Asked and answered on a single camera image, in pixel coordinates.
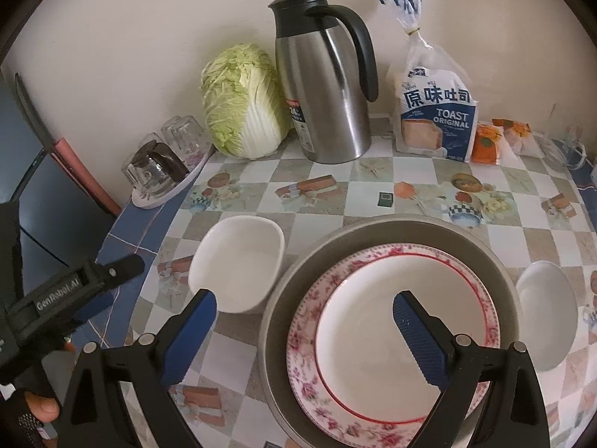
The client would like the white square bowl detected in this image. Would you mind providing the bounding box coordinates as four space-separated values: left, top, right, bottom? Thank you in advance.
188 215 285 314

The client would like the gloved left hand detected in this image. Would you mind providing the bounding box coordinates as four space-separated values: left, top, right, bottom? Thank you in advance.
1 201 60 447

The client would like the small white oval bowl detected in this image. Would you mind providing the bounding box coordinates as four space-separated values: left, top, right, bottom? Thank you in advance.
516 260 578 372

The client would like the red padded chair back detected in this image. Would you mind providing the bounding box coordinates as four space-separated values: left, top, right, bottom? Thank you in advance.
51 138 121 217

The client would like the white floral tray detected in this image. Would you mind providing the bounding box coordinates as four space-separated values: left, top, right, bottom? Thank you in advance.
131 146 215 209

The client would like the pink floral plate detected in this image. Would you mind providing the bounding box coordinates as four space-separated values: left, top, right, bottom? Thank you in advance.
286 243 501 447

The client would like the grey metal round pan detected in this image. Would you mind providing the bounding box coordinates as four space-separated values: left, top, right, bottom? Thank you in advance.
258 214 522 447

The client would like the checkered printed tablecloth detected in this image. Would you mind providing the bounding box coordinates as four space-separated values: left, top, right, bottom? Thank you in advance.
74 119 596 447

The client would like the upturned drinking glass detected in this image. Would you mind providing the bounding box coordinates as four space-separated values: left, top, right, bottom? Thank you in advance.
161 115 212 163
137 133 162 156

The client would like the clear glass mug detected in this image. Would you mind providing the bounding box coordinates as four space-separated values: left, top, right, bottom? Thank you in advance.
536 124 587 172

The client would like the orange snack packet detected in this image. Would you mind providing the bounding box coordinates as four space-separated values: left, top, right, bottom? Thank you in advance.
472 122 503 165
492 118 544 159

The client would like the napa cabbage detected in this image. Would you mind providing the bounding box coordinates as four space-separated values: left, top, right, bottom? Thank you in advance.
201 44 291 160

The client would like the toast bread bag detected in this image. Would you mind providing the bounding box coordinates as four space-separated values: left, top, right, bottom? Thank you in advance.
379 0 478 163

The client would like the glass teapot brown handle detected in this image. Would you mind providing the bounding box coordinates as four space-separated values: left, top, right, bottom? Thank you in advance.
122 141 189 195

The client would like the steel thermos jug black handle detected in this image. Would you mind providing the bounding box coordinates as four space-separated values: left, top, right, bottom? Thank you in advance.
269 0 378 165

